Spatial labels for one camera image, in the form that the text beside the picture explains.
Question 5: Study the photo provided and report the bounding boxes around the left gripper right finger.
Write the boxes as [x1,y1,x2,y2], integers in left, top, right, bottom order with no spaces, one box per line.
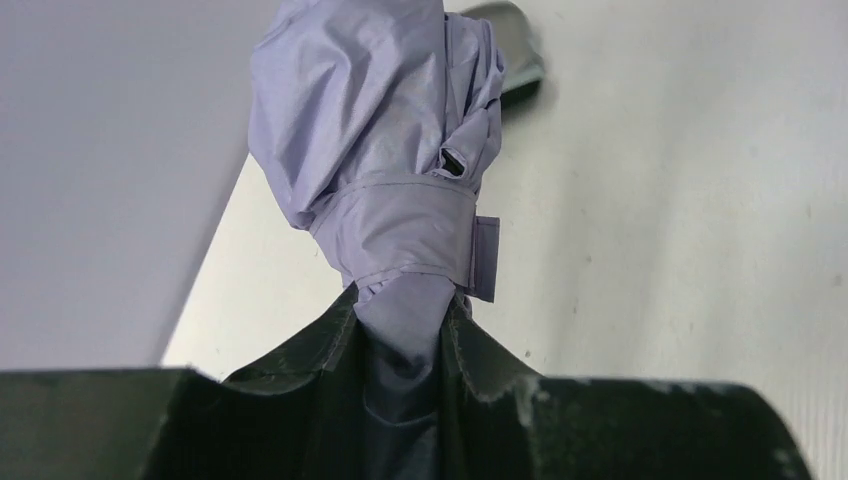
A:
[440,296,813,479]

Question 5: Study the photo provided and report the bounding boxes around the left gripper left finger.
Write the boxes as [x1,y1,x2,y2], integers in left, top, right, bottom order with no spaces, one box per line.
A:
[1,288,362,479]

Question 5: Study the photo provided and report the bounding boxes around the lilac folding umbrella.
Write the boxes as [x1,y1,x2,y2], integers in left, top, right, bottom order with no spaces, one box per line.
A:
[248,0,506,479]

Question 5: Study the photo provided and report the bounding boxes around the black umbrella case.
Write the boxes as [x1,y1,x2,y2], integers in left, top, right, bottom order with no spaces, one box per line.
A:
[461,1,545,108]

